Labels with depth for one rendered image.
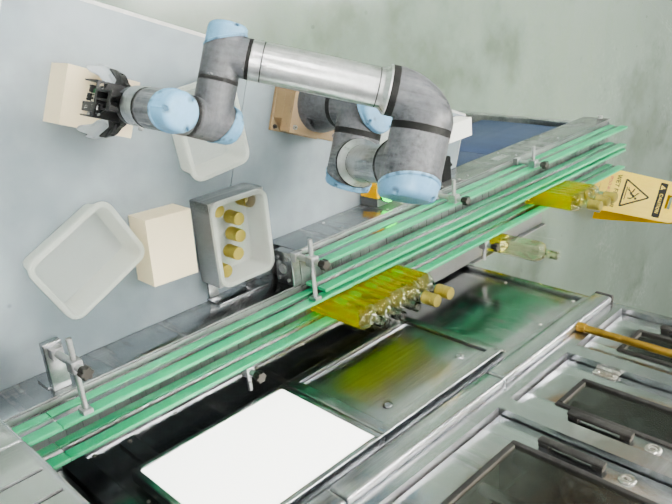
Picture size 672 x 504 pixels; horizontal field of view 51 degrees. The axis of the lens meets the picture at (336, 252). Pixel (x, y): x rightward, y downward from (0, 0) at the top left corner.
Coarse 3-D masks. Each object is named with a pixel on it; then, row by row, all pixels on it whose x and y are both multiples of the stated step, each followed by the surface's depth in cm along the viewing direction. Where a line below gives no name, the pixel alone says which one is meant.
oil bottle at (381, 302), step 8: (352, 288) 193; (360, 288) 192; (352, 296) 189; (360, 296) 188; (368, 296) 187; (376, 296) 187; (384, 296) 186; (376, 304) 183; (384, 304) 183; (392, 304) 185; (384, 312) 183
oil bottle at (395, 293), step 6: (366, 282) 195; (372, 282) 194; (378, 282) 194; (384, 282) 194; (366, 288) 192; (372, 288) 191; (378, 288) 190; (384, 288) 190; (390, 288) 190; (396, 288) 189; (402, 288) 190; (384, 294) 188; (390, 294) 187; (396, 294) 187; (402, 294) 188; (396, 300) 186; (396, 306) 187
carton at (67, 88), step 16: (64, 64) 140; (64, 80) 140; (80, 80) 142; (128, 80) 149; (48, 96) 144; (64, 96) 140; (80, 96) 142; (48, 112) 144; (64, 112) 141; (80, 112) 143; (128, 128) 151
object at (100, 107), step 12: (96, 84) 133; (108, 84) 134; (96, 96) 132; (108, 96) 129; (120, 96) 130; (84, 108) 136; (96, 108) 134; (108, 108) 129; (108, 120) 136; (120, 120) 137
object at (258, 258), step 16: (256, 192) 177; (224, 208) 180; (240, 208) 184; (256, 208) 183; (224, 224) 181; (256, 224) 185; (224, 240) 182; (256, 240) 187; (224, 256) 184; (256, 256) 189; (272, 256) 186; (240, 272) 183; (256, 272) 183
